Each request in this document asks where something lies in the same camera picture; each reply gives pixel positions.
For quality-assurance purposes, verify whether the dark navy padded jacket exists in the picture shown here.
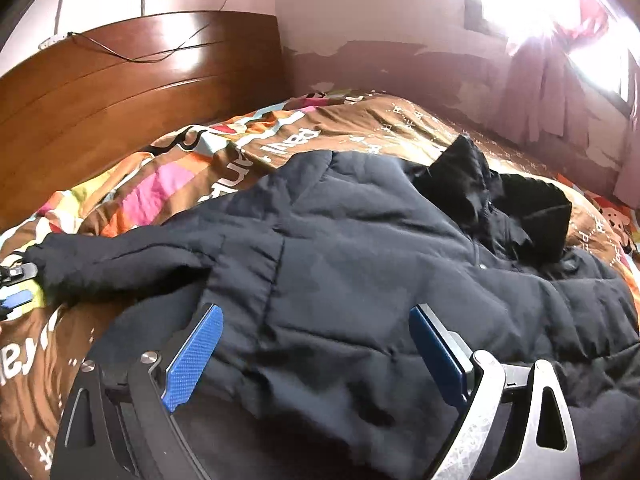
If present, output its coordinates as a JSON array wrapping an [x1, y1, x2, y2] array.
[[24, 136, 639, 479]]

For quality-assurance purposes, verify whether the wooden headboard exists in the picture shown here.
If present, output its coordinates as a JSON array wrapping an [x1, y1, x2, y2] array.
[[1, 11, 290, 229]]

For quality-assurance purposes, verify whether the colourful cartoon brown duvet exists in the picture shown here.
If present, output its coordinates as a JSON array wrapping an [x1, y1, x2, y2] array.
[[0, 88, 640, 480]]

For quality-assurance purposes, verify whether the pink curtain right panel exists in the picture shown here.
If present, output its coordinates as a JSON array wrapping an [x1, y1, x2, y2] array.
[[614, 63, 640, 209]]

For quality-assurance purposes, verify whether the pink curtain panel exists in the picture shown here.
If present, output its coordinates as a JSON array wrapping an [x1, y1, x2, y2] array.
[[614, 63, 640, 209], [491, 0, 608, 150]]

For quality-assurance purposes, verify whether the pink curtain left panel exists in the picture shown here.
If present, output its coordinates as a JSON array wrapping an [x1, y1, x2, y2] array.
[[491, 0, 608, 150]]

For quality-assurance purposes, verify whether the black cable on headboard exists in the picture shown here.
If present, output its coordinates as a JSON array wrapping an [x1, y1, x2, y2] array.
[[66, 0, 248, 65]]

